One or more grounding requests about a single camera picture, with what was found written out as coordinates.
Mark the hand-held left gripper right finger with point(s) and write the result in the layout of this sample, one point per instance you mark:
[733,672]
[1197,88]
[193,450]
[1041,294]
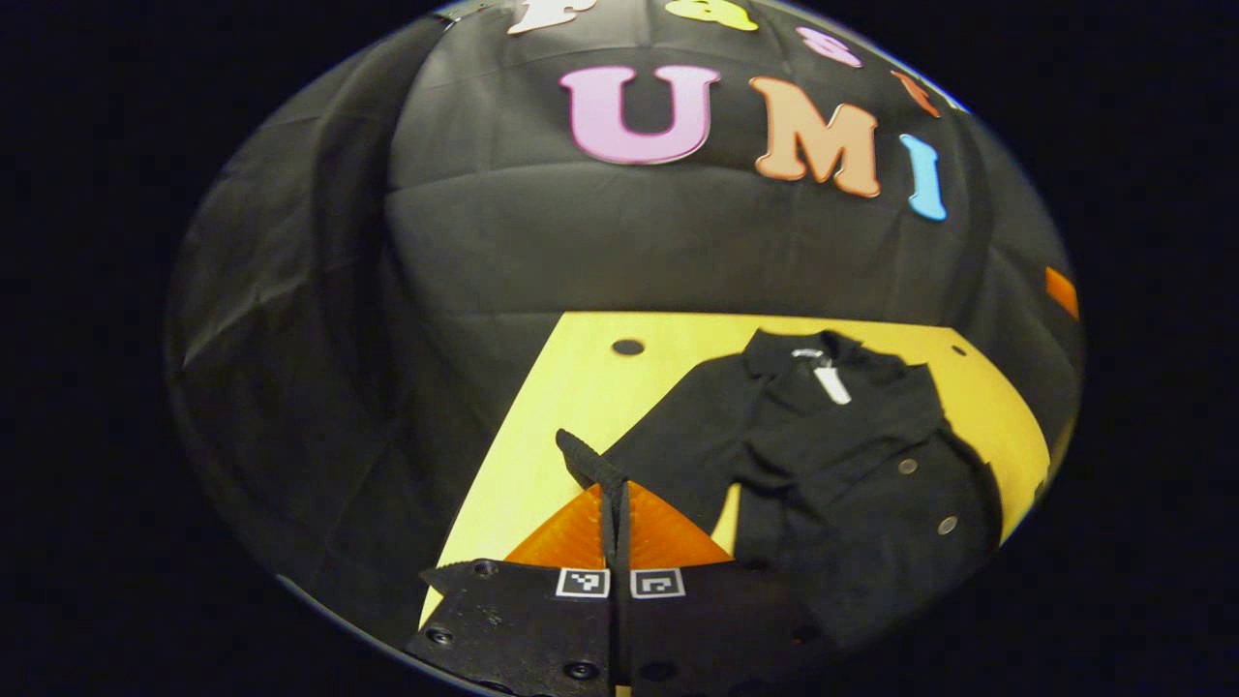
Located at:
[697,629]

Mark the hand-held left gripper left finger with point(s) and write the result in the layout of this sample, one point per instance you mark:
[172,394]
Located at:
[523,620]

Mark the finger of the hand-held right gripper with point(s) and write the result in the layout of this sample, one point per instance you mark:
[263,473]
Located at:
[1063,292]

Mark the black buttoned garment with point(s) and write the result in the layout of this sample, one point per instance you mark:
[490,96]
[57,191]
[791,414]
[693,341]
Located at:
[832,465]

